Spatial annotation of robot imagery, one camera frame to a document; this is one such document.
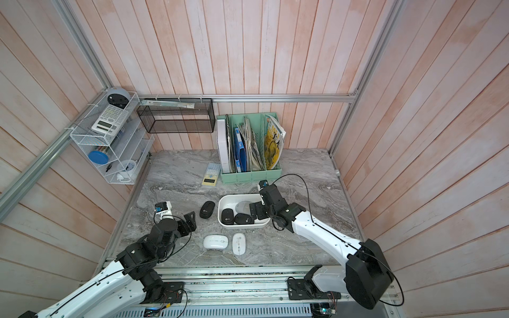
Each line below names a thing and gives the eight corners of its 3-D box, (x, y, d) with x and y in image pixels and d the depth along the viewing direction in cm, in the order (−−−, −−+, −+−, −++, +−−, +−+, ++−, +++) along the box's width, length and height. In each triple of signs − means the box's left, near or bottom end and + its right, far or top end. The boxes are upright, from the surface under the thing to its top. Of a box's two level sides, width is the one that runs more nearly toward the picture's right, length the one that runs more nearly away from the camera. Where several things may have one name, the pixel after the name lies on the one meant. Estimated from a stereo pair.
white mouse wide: (203, 249, 86) (201, 247, 84) (205, 237, 89) (203, 234, 87) (228, 249, 86) (227, 247, 84) (229, 237, 90) (228, 234, 87)
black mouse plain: (199, 217, 96) (197, 213, 93) (206, 202, 101) (204, 199, 98) (209, 219, 95) (208, 216, 92) (216, 205, 100) (215, 202, 97)
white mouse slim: (231, 255, 84) (231, 253, 82) (233, 235, 90) (232, 232, 88) (246, 255, 84) (246, 253, 82) (246, 235, 90) (246, 232, 88)
